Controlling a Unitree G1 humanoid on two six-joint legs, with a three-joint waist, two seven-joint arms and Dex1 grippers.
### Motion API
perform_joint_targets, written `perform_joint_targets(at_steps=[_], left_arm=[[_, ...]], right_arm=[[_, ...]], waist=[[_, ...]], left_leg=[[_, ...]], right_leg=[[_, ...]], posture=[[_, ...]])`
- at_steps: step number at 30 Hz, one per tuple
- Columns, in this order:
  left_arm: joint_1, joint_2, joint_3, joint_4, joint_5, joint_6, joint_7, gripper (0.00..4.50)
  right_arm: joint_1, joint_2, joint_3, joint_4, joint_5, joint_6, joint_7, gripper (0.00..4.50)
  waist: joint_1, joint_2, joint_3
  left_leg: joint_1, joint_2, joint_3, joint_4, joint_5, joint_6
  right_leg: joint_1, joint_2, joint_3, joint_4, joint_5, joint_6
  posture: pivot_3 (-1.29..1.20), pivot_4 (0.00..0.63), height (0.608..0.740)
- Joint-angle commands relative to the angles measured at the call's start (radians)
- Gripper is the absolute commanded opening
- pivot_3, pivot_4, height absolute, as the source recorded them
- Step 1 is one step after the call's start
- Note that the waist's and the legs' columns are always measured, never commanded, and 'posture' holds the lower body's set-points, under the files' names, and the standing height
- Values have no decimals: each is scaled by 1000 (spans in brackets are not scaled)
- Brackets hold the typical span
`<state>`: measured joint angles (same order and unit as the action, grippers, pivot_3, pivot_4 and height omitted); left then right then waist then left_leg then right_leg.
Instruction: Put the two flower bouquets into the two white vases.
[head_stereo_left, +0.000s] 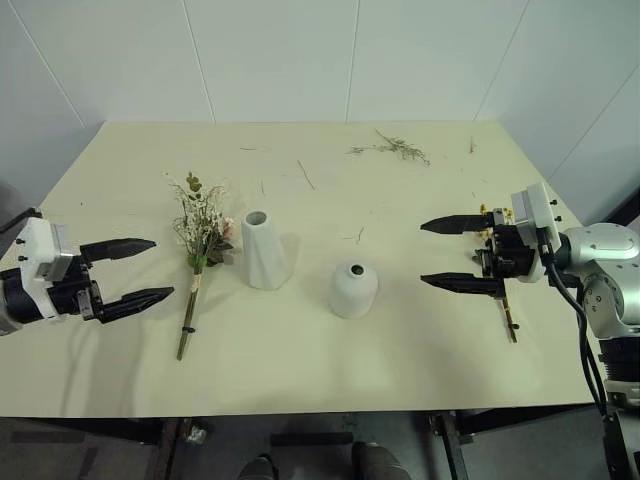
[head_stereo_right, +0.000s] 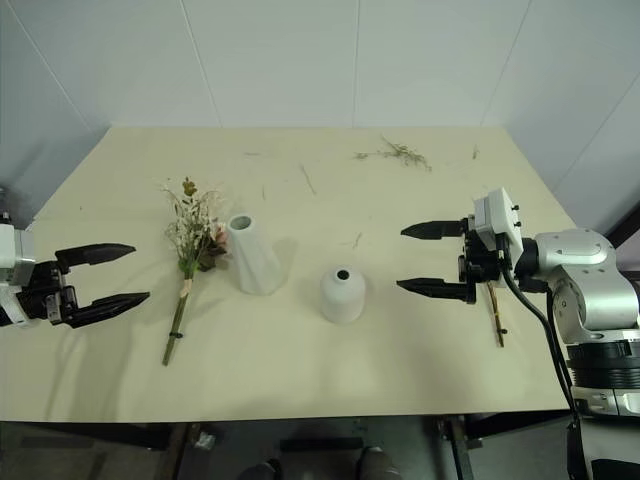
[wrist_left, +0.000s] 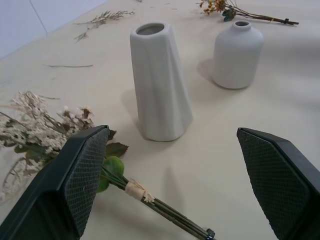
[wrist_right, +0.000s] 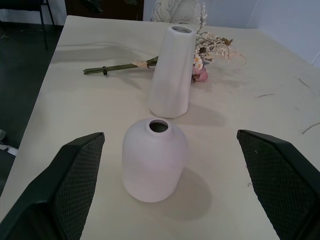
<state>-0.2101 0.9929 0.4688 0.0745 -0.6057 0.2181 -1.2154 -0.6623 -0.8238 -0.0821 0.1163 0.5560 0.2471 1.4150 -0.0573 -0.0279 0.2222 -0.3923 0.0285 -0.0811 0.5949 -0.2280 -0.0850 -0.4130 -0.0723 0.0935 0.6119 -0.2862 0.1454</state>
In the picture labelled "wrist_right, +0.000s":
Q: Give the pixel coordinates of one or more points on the white patterned cushion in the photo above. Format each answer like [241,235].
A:
[178,12]

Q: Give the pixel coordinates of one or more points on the dark wooden cabinet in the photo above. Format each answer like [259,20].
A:
[105,7]

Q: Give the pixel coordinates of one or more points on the short pink round vase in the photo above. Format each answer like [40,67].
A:
[155,162]

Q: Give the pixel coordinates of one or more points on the tall white faceted vase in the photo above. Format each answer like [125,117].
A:
[172,72]

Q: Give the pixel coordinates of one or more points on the artificial flower bouquet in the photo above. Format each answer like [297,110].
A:
[202,53]

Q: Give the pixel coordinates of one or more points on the thin dry twig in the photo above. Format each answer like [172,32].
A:
[310,128]
[303,82]

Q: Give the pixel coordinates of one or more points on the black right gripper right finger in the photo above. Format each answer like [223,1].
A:
[280,185]

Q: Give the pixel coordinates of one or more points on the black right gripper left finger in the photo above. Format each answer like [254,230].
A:
[50,195]

